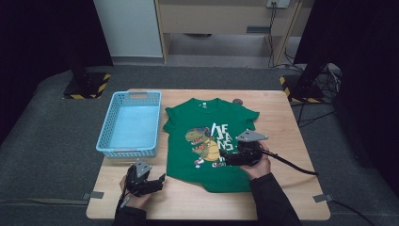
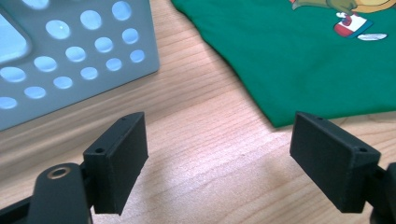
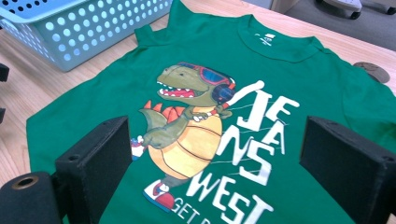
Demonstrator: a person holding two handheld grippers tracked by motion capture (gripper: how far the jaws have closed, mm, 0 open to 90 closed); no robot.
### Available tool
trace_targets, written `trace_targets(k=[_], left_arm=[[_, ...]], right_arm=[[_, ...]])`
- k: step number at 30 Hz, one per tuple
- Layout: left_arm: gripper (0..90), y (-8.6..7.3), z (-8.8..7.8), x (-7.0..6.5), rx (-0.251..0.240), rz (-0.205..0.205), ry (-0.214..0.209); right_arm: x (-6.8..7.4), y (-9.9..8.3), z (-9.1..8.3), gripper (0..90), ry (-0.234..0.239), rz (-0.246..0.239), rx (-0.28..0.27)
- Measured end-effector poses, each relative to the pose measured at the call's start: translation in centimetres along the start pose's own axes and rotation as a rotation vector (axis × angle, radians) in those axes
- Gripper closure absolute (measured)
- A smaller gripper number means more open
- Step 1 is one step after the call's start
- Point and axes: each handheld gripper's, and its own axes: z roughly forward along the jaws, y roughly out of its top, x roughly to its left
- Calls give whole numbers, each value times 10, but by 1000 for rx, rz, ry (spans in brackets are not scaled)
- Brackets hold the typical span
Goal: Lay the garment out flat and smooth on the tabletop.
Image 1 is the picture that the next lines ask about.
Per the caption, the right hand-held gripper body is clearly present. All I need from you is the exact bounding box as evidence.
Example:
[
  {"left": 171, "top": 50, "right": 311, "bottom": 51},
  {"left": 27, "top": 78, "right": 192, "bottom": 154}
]
[{"left": 228, "top": 129, "right": 269, "bottom": 168}]

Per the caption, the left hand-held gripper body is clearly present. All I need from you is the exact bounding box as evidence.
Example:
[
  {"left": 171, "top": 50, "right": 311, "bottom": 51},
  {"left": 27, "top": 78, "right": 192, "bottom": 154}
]
[{"left": 125, "top": 159, "right": 164, "bottom": 198}]

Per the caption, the dark curtain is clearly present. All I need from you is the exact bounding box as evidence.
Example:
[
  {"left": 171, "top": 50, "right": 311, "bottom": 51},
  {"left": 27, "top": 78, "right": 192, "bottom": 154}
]
[
  {"left": 0, "top": 0, "right": 114, "bottom": 146},
  {"left": 294, "top": 0, "right": 399, "bottom": 189}
]

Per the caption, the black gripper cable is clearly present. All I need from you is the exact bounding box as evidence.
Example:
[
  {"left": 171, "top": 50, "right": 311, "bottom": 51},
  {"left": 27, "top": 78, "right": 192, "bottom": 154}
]
[
  {"left": 115, "top": 187, "right": 132, "bottom": 218},
  {"left": 261, "top": 149, "right": 320, "bottom": 177}
]

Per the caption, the person's left hand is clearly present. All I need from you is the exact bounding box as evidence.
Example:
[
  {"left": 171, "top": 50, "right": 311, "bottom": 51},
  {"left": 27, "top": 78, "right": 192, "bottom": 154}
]
[{"left": 119, "top": 174, "right": 152, "bottom": 210}]

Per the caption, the person's right hand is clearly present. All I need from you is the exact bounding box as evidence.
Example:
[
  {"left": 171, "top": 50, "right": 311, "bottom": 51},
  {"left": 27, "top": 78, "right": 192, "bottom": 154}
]
[{"left": 239, "top": 140, "right": 272, "bottom": 181}]

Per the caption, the tangle of black floor cables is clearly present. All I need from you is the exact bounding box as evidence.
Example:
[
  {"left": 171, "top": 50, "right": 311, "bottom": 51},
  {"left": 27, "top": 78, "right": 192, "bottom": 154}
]
[{"left": 267, "top": 6, "right": 343, "bottom": 129}]

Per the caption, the white power strip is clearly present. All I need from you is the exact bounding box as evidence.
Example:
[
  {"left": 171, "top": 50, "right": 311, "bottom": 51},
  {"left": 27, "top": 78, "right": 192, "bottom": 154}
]
[{"left": 265, "top": 0, "right": 292, "bottom": 9}]

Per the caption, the black stand with hazard-striped base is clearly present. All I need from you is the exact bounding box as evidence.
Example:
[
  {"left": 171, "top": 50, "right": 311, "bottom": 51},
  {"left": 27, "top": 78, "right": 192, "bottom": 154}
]
[
  {"left": 279, "top": 59, "right": 327, "bottom": 105},
  {"left": 62, "top": 46, "right": 112, "bottom": 101}
]

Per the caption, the grey tape tab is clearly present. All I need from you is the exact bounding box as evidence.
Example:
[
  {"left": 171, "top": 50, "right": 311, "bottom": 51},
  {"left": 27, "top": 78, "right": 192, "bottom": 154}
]
[
  {"left": 311, "top": 193, "right": 335, "bottom": 203},
  {"left": 81, "top": 190, "right": 105, "bottom": 202}
]

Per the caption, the black floor cable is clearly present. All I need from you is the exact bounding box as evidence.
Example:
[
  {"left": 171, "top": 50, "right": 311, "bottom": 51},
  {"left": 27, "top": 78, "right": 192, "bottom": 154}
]
[{"left": 328, "top": 199, "right": 376, "bottom": 226}]

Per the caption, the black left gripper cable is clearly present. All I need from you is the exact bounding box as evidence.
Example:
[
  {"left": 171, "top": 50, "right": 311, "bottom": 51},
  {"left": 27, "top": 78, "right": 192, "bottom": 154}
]
[{"left": 115, "top": 187, "right": 132, "bottom": 218}]

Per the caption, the light blue plastic basket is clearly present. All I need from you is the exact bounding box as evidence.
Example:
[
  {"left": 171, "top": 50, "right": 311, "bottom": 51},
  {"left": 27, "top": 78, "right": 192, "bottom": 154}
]
[{"left": 95, "top": 90, "right": 163, "bottom": 159}]

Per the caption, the light wooden desk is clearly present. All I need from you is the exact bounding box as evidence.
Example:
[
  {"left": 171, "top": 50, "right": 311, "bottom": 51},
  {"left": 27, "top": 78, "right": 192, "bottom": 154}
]
[{"left": 154, "top": 0, "right": 304, "bottom": 66}]

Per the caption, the white cabinet panel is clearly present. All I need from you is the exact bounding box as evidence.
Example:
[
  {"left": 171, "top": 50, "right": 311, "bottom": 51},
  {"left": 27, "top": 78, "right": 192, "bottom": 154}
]
[{"left": 92, "top": 0, "right": 164, "bottom": 58}]

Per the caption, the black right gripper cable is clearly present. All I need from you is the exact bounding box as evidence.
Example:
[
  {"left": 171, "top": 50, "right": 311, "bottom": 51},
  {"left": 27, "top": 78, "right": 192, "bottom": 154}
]
[{"left": 261, "top": 149, "right": 320, "bottom": 177}]

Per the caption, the green dinosaur print t-shirt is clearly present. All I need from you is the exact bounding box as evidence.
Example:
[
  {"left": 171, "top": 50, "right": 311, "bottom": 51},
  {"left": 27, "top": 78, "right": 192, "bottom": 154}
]
[{"left": 162, "top": 97, "right": 261, "bottom": 194}]

